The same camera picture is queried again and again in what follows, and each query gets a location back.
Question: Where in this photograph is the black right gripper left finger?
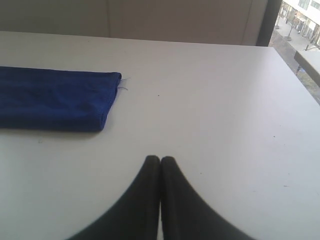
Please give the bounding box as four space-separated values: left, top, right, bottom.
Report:
70 155 161 240

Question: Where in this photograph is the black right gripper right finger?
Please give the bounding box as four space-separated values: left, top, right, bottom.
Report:
161 156 252 240

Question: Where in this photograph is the blue towel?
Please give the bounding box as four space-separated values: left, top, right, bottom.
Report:
0 66 122 132

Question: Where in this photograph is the grey ledge outside window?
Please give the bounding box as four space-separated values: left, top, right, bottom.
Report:
294 51 320 86

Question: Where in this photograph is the dark window frame post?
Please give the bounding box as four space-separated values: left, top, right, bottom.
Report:
256 0 282 47

